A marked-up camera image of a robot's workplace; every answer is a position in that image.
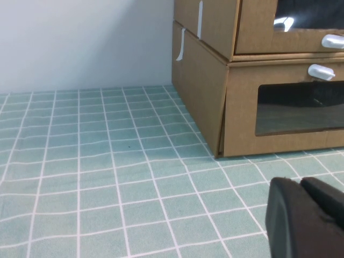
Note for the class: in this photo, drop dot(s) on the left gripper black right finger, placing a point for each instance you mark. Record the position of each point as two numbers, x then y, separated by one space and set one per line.
328 201

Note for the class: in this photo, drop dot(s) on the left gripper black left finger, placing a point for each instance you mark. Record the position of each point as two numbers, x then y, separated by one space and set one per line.
295 228

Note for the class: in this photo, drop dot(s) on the cardboard shell with curled tape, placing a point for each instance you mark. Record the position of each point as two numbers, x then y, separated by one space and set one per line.
201 88

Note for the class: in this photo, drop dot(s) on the cardboard shell with straight tape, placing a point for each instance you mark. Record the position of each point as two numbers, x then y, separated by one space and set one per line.
215 24

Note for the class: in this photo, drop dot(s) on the curled white tape strip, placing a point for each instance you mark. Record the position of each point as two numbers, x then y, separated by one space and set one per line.
182 43

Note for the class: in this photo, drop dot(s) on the green checkered tablecloth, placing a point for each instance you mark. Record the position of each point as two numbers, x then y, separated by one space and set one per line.
80 174

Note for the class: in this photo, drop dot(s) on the straight white tape strip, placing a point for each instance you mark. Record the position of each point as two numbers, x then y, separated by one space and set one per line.
200 18

